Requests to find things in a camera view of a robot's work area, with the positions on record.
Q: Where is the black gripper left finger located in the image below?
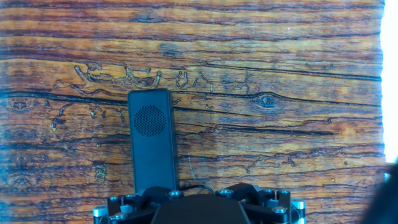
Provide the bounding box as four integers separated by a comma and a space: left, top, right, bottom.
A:
92, 185, 185, 224

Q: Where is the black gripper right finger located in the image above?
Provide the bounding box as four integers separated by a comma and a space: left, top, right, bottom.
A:
214, 182, 307, 224

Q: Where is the black power strip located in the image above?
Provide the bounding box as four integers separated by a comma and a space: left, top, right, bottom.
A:
126, 88, 181, 194

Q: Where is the wood-grain vinyl table mat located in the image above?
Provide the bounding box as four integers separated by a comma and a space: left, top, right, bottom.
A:
0, 0, 386, 224

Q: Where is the thin black speaker cable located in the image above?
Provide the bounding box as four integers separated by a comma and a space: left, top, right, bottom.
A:
179, 184, 216, 196

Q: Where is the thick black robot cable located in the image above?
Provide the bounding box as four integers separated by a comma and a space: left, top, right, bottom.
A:
357, 161, 398, 224

